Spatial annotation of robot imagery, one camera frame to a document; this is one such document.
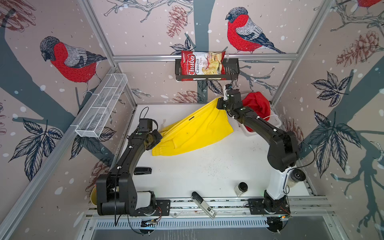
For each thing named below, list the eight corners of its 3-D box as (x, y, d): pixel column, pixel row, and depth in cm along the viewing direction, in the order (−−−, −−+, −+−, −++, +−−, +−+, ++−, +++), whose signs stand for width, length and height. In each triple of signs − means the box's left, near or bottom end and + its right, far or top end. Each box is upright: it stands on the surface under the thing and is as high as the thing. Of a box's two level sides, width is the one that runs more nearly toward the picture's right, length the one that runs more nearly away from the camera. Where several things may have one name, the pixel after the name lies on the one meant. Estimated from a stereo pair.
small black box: (135, 174, 86) (133, 172, 83) (136, 169, 88) (135, 167, 86) (151, 174, 86) (149, 172, 83) (152, 169, 88) (150, 167, 86)
